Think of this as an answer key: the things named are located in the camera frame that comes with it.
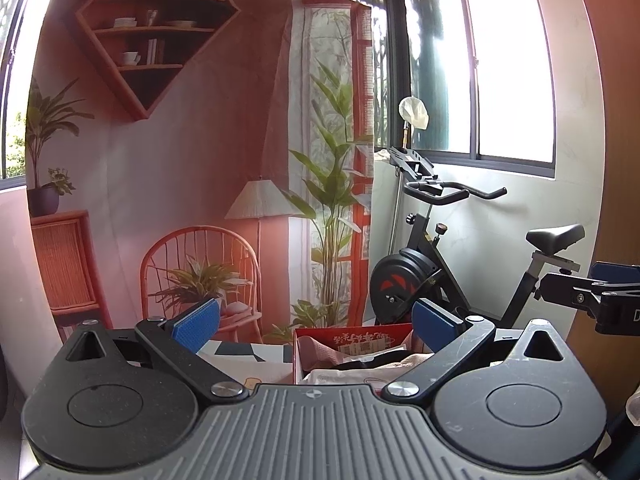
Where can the wooden door panel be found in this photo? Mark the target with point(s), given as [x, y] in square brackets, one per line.
[615, 110]

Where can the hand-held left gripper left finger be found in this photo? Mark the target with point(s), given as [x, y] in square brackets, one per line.
[197, 325]

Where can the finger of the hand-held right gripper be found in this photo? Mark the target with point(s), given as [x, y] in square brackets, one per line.
[570, 292]
[615, 272]

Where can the black exercise bike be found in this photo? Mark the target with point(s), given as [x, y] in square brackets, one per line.
[400, 280]

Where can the lattice window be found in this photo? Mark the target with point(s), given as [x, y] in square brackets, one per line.
[385, 60]

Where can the wall poster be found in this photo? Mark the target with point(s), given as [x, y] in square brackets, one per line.
[210, 110]

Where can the red cardboard box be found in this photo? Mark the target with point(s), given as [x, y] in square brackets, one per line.
[350, 331]

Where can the white bag on pole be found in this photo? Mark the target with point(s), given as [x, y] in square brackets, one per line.
[414, 112]

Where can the black cloth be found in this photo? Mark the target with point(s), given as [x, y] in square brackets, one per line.
[372, 362]

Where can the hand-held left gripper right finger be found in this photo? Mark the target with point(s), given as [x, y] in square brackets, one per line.
[435, 327]

